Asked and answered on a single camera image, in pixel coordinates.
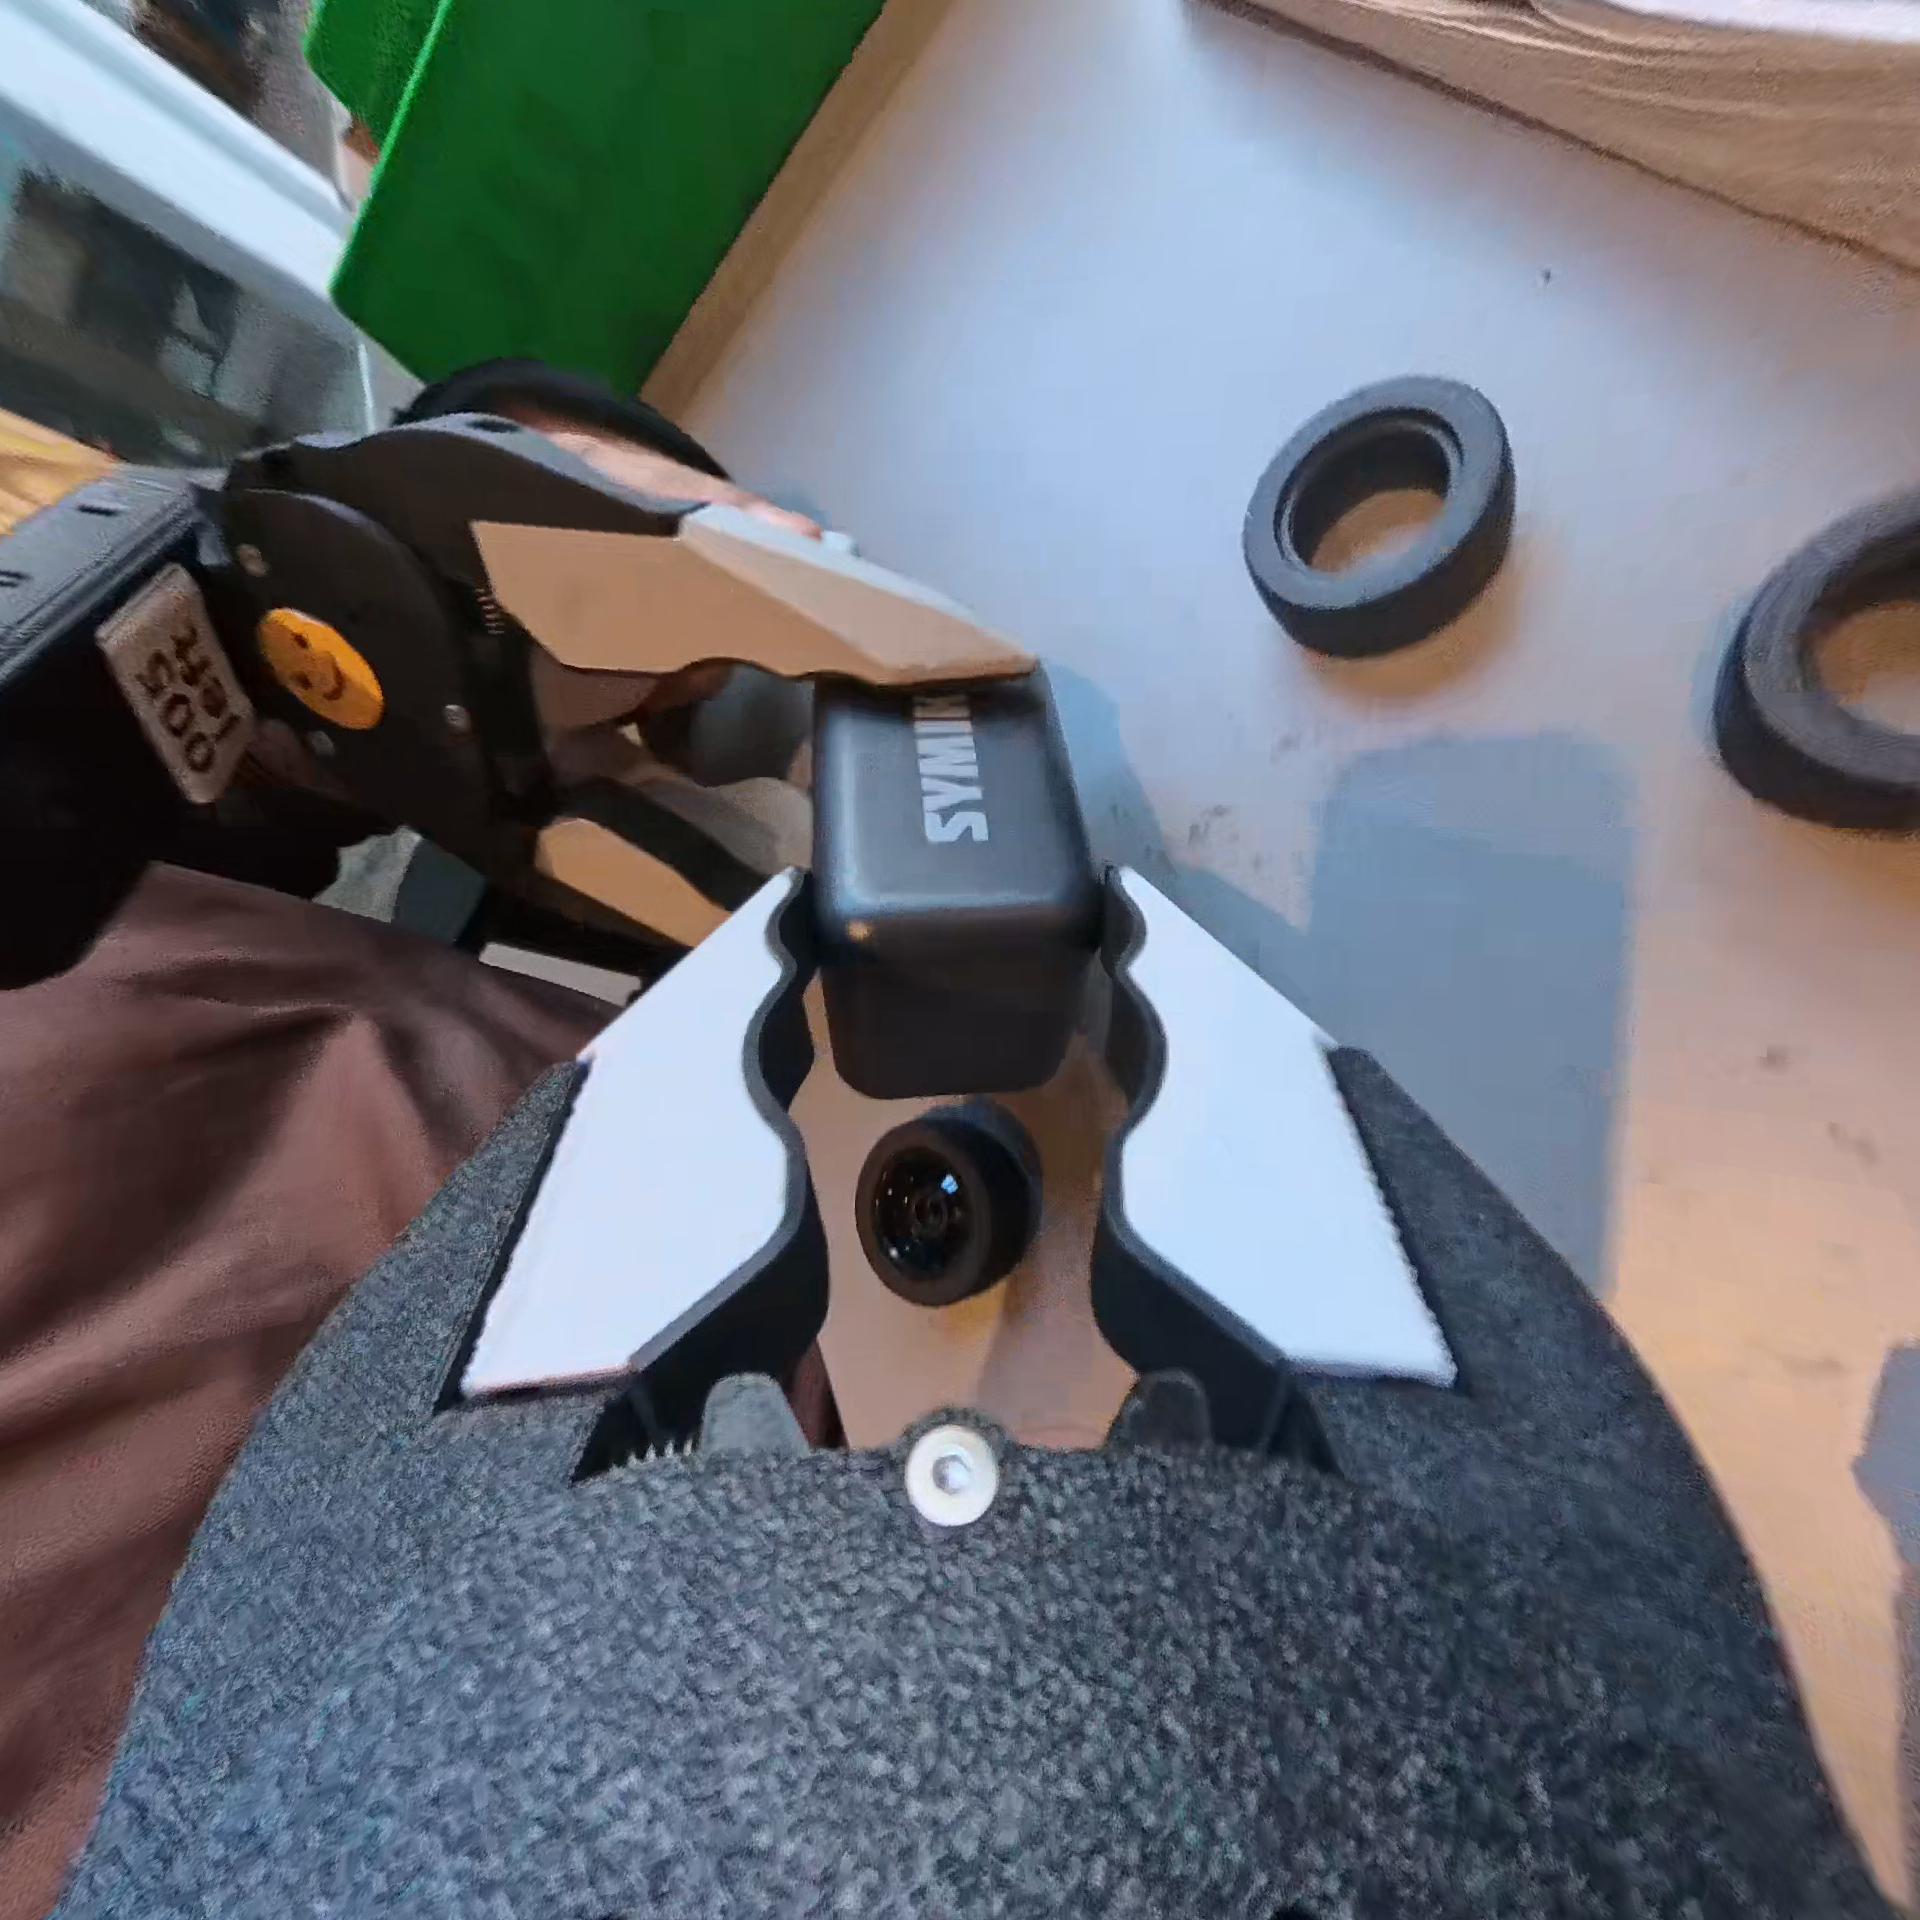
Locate person's brown shirt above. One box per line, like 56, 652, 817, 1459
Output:
0, 862, 670, 1914

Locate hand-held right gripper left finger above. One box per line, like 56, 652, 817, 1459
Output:
454, 866, 834, 1466

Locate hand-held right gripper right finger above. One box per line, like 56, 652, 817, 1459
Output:
1088, 863, 1461, 1454

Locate person's left hand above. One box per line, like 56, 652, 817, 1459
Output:
525, 423, 829, 845

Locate green storage bin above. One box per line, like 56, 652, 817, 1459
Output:
303, 0, 887, 400

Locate black toy wheel with rim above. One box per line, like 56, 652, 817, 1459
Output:
852, 1102, 1047, 1309

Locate black rubber toy tyre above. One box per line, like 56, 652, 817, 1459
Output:
1713, 486, 1920, 834
1241, 375, 1518, 658

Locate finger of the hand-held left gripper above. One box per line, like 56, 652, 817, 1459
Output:
469, 503, 1039, 688
517, 779, 812, 962

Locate black rounded box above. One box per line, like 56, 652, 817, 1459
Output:
807, 667, 1108, 1100

